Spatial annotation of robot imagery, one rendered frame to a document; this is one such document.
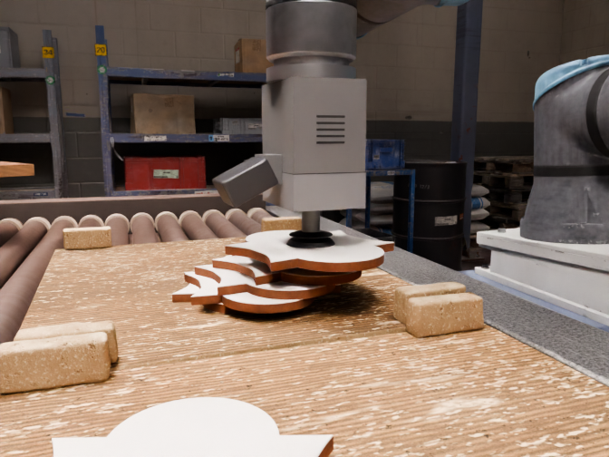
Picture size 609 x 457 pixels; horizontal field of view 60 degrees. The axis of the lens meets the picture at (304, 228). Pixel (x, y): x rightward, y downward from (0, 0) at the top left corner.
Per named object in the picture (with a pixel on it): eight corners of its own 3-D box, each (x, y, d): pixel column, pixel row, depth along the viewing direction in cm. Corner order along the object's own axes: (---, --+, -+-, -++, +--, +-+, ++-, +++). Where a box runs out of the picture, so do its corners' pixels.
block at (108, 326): (118, 354, 36) (115, 316, 35) (119, 365, 34) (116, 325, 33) (18, 368, 34) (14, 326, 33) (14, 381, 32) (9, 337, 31)
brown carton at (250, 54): (287, 82, 493) (287, 46, 488) (299, 78, 457) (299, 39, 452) (234, 81, 478) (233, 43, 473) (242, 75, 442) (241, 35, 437)
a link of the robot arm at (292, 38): (282, -4, 39) (252, 19, 46) (283, 61, 40) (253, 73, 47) (373, 4, 41) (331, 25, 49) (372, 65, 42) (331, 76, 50)
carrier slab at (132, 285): (304, 242, 82) (304, 232, 81) (478, 335, 44) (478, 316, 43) (55, 260, 70) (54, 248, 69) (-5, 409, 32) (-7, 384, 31)
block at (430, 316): (470, 323, 42) (472, 289, 41) (485, 331, 40) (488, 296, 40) (403, 332, 40) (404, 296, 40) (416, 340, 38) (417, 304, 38)
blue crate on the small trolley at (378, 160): (363, 165, 421) (363, 139, 418) (406, 169, 380) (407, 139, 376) (323, 167, 401) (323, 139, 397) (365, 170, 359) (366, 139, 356)
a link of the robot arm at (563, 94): (576, 163, 80) (578, 71, 79) (663, 161, 68) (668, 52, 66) (513, 166, 76) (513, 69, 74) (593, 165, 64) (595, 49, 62)
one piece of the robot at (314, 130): (200, 40, 45) (207, 228, 48) (224, 19, 37) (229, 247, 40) (329, 48, 50) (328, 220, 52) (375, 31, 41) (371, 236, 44)
